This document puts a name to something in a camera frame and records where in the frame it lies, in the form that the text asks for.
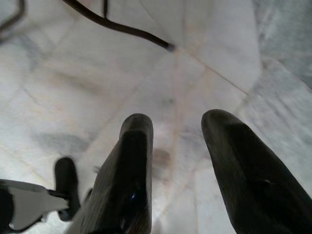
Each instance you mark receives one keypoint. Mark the thin dark chair rod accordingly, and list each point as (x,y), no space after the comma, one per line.
(105,8)

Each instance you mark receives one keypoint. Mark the dark bent chair frame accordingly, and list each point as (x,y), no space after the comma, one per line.
(14,18)

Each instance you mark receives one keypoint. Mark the black robot foot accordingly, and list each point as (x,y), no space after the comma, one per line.
(67,180)

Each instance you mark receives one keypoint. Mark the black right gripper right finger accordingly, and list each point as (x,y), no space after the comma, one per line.
(246,175)

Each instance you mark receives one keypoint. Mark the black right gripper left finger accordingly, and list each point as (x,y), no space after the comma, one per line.
(126,175)

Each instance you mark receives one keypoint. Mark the dark curved chair leg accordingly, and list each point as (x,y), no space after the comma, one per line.
(126,29)

